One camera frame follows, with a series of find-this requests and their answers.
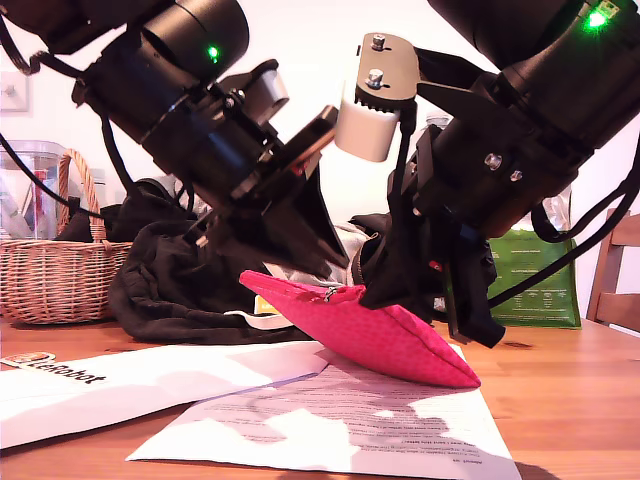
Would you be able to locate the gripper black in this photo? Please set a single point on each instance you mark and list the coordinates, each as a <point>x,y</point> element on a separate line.
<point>490,190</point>
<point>215,150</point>

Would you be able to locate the pink dotted zip bag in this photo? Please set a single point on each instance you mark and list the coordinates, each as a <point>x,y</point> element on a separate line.
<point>380,335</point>

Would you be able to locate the silver green pet food bag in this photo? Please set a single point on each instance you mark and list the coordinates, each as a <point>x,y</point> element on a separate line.
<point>540,305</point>

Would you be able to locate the orange LeRobot sticker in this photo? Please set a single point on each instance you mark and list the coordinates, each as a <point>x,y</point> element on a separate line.
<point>264,306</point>

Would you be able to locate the black jacket grey lining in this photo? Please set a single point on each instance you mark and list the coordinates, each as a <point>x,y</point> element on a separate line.
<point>165,295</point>

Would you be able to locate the printed white paper sheet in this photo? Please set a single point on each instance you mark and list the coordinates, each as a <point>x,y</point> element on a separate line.
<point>425,415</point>

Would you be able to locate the clear jar grey lid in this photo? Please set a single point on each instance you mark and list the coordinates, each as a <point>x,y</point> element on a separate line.
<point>95,182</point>

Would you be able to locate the white paper envelope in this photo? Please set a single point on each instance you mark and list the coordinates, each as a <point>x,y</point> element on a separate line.
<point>150,385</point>

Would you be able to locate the wooden chair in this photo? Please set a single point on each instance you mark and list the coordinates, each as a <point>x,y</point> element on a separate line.
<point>612,305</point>

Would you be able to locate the dark cloth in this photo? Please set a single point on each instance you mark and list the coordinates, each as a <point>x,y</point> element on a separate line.
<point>75,227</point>

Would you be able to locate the white LeRobot sticker black text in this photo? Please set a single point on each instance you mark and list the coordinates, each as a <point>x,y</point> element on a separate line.
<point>65,372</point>

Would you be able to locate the clear plastic jug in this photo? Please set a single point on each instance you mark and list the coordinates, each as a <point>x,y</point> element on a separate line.
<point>15,210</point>

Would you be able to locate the white camera box khaki bracket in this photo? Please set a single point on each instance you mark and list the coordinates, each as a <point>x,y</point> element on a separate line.
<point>365,132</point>

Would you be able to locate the grey camera box black bracket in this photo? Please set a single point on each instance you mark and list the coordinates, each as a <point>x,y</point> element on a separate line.
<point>270,90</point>

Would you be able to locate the white wall switch plate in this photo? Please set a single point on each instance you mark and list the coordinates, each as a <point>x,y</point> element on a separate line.
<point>15,95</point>

